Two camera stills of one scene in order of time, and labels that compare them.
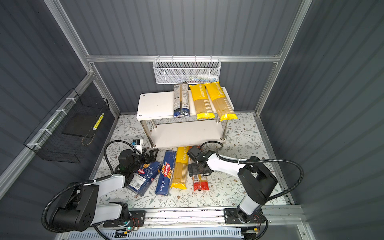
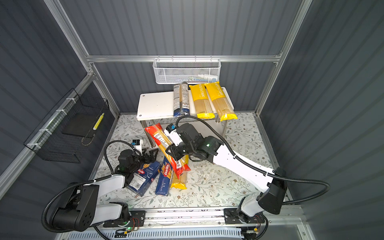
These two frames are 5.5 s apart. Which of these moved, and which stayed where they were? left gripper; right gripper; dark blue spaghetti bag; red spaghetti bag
Moved: right gripper; red spaghetti bag
Stayed: left gripper; dark blue spaghetti bag
